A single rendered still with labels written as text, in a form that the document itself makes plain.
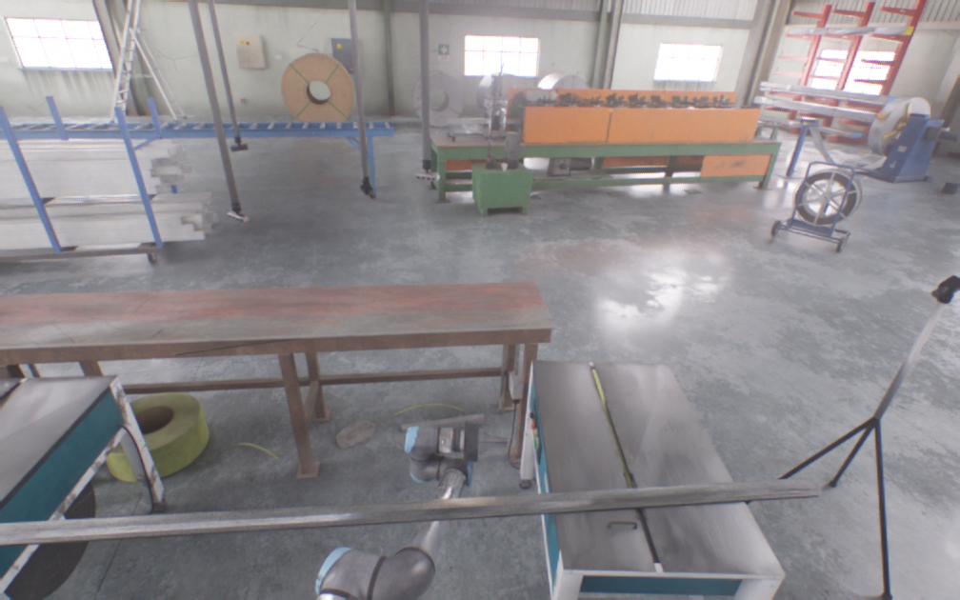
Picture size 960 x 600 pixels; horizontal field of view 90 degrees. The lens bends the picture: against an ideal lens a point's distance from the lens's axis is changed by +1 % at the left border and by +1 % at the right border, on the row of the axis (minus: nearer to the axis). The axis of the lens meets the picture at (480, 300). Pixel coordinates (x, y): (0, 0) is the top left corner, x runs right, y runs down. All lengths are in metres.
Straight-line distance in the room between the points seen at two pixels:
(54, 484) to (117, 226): 3.41
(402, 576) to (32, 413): 1.43
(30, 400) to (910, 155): 11.16
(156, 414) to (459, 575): 1.75
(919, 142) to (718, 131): 4.05
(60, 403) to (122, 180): 3.08
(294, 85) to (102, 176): 7.22
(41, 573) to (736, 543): 2.30
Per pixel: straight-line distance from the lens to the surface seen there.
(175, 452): 2.81
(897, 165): 11.05
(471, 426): 1.75
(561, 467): 1.60
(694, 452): 1.78
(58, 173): 5.24
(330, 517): 1.47
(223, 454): 2.87
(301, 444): 2.49
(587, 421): 1.77
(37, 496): 2.05
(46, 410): 2.24
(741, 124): 8.18
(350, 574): 1.37
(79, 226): 5.34
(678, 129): 7.57
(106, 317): 2.59
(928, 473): 3.51
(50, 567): 2.52
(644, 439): 1.76
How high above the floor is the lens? 1.90
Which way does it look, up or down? 29 degrees down
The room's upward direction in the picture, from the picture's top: 2 degrees clockwise
